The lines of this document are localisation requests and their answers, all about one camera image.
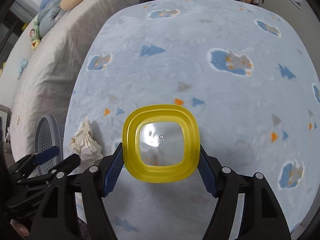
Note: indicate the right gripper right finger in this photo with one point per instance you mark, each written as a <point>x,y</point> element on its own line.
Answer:
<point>262,216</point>

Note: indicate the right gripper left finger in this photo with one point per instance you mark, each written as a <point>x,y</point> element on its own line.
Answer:
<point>57,217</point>

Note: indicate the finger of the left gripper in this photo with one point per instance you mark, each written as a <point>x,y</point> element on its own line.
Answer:
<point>47,155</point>
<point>67,165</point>

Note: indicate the grey perforated trash basket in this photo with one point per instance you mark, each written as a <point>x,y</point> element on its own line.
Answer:
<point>49,133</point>

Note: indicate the small pink oval object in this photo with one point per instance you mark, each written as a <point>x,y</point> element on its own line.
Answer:
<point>18,120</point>

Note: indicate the bed with grey checked sheet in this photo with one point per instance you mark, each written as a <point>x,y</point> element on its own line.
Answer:
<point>47,83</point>

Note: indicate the yellow plush toy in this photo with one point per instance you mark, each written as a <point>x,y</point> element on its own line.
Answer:
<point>2,67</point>

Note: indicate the small blue plush toy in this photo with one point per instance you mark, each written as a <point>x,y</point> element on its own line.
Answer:
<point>22,67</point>

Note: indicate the small green doll toy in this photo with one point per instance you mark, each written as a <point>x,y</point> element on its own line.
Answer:
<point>34,34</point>

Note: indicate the blue folded quilt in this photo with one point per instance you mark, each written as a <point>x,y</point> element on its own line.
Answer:
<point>49,14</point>

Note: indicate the blue patterned fleece table cloth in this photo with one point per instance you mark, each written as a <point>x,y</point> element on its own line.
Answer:
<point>242,71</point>

